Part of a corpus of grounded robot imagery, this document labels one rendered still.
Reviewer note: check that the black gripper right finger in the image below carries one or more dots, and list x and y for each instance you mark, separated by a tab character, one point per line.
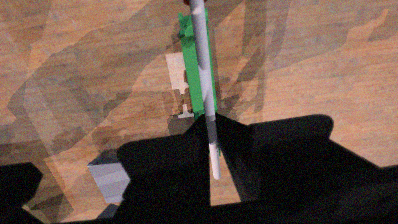
241	145

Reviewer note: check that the grey pin with red head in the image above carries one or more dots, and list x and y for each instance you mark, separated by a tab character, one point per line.
197	11

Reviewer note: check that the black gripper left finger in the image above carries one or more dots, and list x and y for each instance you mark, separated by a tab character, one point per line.
188	150

